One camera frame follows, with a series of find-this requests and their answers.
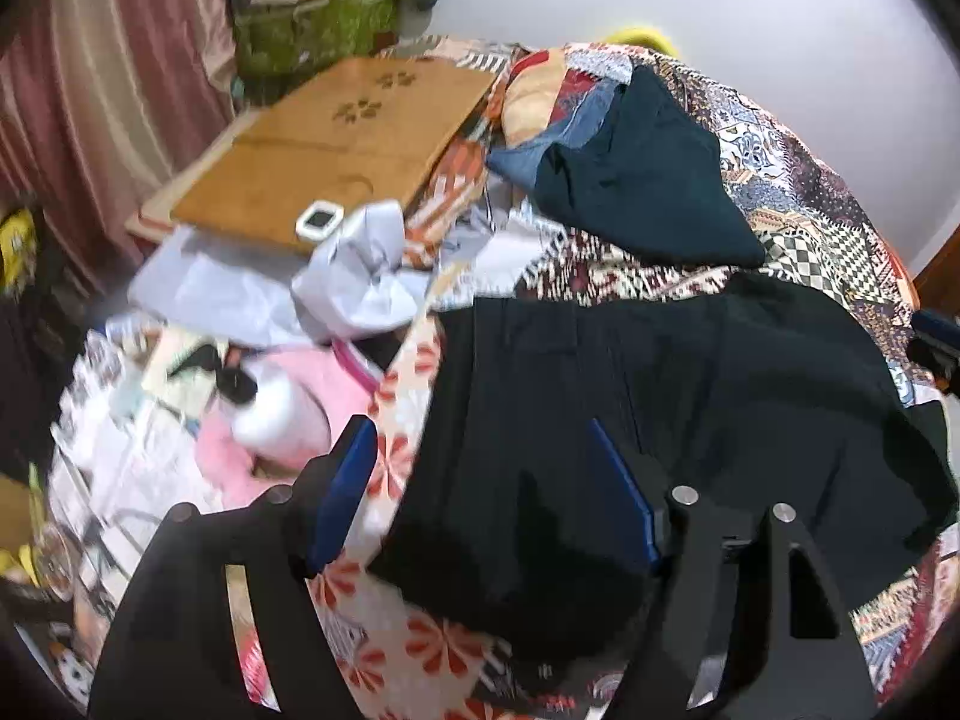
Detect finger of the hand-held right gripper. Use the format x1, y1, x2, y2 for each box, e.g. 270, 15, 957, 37
906, 309, 960, 395

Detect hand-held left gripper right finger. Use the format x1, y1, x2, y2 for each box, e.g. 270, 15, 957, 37
586, 418, 880, 720

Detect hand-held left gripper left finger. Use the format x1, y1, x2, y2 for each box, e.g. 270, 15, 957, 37
88, 415, 379, 720

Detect black pants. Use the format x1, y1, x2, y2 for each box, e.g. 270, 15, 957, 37
369, 270, 959, 683

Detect white plastic bottle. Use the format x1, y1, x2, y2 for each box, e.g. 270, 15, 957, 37
231, 369, 332, 460

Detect pink cloth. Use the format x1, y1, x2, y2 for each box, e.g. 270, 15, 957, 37
196, 345, 380, 511

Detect white crumpled cloth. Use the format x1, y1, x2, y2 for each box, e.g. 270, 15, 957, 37
289, 201, 430, 340

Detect patchwork printed bedspread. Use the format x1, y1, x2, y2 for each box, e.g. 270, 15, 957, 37
225, 36, 960, 720

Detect small white digital clock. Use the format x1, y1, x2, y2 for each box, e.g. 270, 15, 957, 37
295, 199, 347, 241

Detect dark teal folded garment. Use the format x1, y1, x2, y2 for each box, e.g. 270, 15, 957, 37
534, 64, 767, 269

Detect wooden lap desk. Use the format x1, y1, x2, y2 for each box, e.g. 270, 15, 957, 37
169, 57, 499, 256

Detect blue denim garment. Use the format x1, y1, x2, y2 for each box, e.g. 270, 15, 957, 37
486, 79, 628, 200

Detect green patterned storage bag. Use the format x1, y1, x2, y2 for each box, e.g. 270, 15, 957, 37
229, 0, 398, 79

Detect pink striped curtain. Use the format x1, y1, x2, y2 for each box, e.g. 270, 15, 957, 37
0, 0, 248, 293

